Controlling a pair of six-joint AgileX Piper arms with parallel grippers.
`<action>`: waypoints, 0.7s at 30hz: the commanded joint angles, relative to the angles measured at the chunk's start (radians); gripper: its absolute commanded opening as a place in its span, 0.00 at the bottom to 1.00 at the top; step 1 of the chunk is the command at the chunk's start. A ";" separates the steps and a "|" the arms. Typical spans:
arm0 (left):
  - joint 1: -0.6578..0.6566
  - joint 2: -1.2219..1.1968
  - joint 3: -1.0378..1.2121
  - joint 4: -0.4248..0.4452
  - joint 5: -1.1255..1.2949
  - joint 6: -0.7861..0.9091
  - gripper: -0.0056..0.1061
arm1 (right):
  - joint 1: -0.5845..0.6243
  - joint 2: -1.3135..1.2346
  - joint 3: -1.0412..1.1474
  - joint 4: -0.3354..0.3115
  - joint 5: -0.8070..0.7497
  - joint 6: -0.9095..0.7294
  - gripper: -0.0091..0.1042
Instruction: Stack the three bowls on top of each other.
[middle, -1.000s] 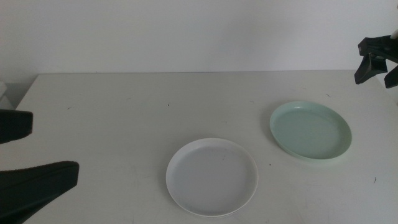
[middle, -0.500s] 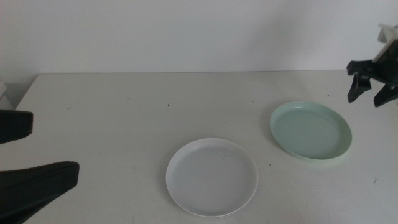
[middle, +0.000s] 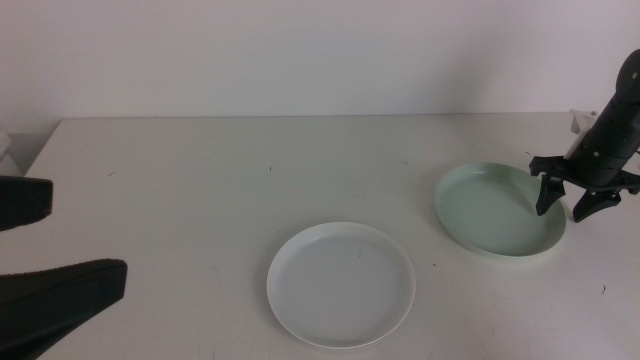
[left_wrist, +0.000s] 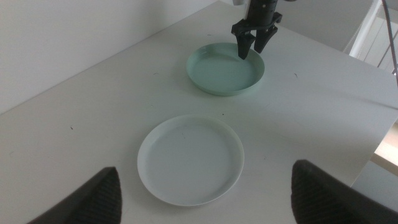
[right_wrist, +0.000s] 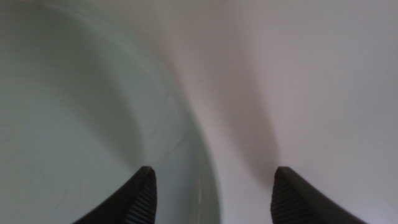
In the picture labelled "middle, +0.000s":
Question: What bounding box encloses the pale green shallow bowl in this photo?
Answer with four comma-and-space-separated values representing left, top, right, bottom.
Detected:
433, 161, 568, 259

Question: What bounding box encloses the white shallow bowl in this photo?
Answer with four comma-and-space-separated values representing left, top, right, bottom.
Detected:
266, 221, 417, 350

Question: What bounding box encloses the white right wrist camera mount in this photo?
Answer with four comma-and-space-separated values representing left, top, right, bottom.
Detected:
564, 108, 599, 159

